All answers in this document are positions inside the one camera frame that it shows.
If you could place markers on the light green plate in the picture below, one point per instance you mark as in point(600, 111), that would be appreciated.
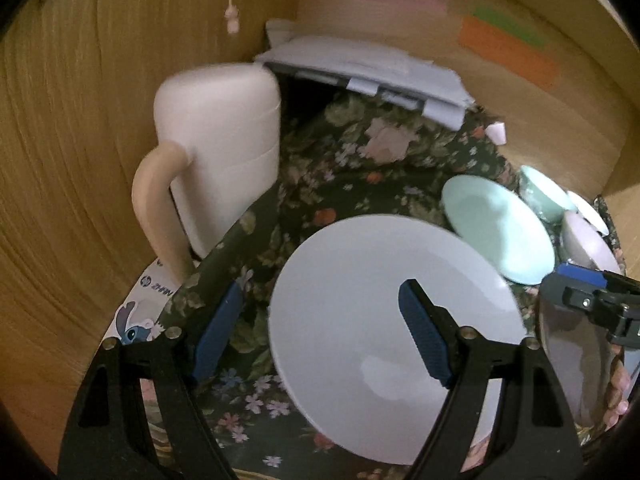
point(495, 225)

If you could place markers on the light green bowl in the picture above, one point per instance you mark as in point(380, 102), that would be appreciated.
point(542, 195)

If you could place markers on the orange sticky note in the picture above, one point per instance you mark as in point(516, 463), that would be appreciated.
point(505, 52)

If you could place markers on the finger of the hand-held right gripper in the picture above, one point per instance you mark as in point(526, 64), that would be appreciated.
point(575, 292)

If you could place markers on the stack of white papers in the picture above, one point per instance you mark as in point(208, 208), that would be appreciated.
point(360, 65)

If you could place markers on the green sticky note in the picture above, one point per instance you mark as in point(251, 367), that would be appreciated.
point(510, 25)

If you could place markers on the large white plate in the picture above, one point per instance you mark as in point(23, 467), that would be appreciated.
point(345, 310)

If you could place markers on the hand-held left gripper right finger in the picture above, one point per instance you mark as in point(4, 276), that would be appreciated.
point(425, 332)

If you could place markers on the person's right hand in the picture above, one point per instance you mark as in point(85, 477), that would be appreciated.
point(620, 390)

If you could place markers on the white spotted bowl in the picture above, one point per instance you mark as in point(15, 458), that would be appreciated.
point(590, 210)

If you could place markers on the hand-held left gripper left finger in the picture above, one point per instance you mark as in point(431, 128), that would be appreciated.
point(217, 332)

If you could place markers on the dark floral tablecloth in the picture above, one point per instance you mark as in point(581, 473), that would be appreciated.
point(325, 185)

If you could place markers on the pink bowl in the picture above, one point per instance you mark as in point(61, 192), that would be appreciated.
point(590, 247)

